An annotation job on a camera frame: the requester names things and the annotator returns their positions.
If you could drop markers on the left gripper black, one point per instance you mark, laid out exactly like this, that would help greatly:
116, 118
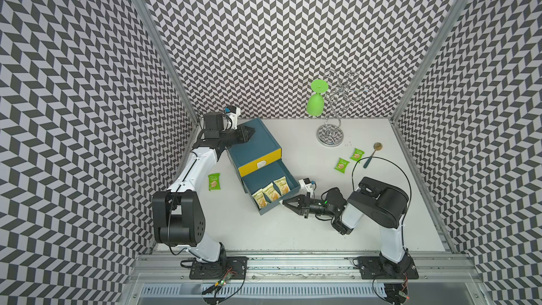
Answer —
243, 137

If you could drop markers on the yellow top drawer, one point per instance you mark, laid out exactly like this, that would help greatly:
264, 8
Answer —
259, 163

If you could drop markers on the left base wiring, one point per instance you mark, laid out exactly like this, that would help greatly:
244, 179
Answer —
220, 286

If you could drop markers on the aluminium front rail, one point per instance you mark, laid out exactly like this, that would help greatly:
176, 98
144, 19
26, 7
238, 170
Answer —
299, 266

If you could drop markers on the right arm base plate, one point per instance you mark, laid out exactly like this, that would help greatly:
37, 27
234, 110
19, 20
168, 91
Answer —
379, 267

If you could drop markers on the right base wiring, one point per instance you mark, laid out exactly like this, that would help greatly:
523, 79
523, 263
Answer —
394, 290

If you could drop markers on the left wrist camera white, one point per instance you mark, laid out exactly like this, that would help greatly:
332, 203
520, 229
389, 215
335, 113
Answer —
233, 114

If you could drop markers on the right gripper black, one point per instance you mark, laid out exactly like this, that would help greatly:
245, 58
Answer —
303, 203

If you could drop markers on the base wiring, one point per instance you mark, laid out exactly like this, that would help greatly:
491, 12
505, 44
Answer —
220, 286
394, 290

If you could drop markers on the wooden spoon teal handle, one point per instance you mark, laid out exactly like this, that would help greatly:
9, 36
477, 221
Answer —
376, 147

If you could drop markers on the chrome wire glass rack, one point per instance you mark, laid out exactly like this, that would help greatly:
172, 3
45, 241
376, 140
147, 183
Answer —
343, 93

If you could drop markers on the yellow-green cookie packet left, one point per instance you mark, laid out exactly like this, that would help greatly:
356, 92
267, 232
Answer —
259, 198

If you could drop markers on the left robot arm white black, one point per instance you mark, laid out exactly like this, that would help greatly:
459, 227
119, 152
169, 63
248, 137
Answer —
178, 217

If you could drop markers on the yellow-green cookie packet middle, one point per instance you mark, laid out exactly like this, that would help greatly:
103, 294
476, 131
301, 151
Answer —
271, 193

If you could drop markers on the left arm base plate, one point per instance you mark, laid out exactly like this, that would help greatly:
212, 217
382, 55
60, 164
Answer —
236, 265

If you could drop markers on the yellow-green cookie packet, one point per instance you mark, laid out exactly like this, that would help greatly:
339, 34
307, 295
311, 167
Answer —
271, 193
282, 185
259, 198

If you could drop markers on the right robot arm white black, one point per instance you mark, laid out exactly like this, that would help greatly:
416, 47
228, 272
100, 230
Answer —
383, 203

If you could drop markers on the teal drawer cabinet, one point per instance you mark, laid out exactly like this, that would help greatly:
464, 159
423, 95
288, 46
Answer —
260, 144

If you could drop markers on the green plastic wine glass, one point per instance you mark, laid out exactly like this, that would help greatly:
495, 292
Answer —
316, 102

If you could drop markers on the yellow-green cookie packet right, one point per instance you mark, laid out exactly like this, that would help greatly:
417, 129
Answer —
282, 185

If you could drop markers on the green cookie packet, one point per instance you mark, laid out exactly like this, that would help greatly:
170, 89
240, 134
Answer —
357, 155
214, 181
342, 165

